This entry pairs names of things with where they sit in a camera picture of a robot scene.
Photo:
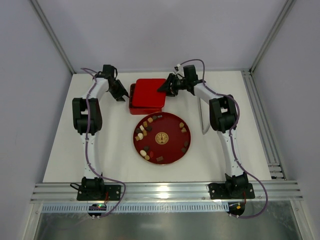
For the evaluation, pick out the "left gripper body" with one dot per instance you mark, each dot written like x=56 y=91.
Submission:
x=116 y=88

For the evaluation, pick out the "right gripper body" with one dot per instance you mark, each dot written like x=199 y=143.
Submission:
x=171 y=84

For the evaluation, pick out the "red box lid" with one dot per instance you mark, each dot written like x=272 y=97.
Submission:
x=146 y=93

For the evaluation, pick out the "red chocolate box with tray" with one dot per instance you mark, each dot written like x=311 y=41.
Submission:
x=140 y=110

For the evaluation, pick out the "metal tongs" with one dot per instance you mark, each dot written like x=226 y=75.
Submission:
x=204 y=129

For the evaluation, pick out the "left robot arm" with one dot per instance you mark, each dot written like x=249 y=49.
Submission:
x=88 y=121

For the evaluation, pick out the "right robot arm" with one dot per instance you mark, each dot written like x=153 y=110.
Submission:
x=223 y=118

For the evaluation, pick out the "white dome chocolate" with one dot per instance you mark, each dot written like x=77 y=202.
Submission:
x=140 y=135

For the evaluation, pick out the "dark square chocolate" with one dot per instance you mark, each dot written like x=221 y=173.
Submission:
x=149 y=128

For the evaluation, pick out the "white round swirl chocolate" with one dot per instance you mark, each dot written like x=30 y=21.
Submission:
x=143 y=152

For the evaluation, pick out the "brown rectangular chocolate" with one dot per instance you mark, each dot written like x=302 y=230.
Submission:
x=159 y=158

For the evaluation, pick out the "round dark red plate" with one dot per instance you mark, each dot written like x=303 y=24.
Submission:
x=165 y=139

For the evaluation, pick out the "right camera mount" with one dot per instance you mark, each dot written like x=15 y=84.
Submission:
x=177 y=69

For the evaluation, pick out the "aluminium rail with cable duct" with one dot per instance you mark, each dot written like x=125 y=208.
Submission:
x=161 y=197

